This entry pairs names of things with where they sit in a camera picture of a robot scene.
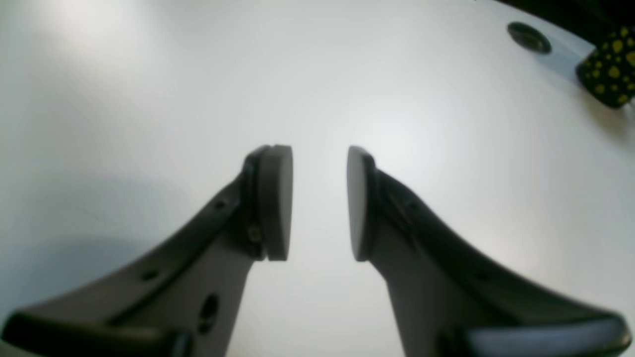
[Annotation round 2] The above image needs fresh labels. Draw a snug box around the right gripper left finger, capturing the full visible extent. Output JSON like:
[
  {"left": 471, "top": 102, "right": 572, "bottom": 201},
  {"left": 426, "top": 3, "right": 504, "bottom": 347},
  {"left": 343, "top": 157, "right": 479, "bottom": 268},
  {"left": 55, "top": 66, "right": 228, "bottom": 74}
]
[{"left": 1, "top": 145, "right": 293, "bottom": 357}]

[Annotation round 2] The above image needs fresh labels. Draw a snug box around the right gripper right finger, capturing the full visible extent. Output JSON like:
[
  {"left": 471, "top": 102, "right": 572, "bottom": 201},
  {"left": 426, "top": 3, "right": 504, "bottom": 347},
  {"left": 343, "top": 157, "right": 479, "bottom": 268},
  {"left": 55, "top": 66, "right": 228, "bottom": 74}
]
[{"left": 347, "top": 145, "right": 633, "bottom": 357}]

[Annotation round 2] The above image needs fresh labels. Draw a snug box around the black gold-dotted cup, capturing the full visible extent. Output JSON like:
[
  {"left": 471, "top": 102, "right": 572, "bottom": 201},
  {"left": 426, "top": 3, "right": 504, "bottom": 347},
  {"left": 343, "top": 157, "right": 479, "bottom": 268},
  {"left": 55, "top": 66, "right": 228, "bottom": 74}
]
[{"left": 575, "top": 26, "right": 635, "bottom": 109}]

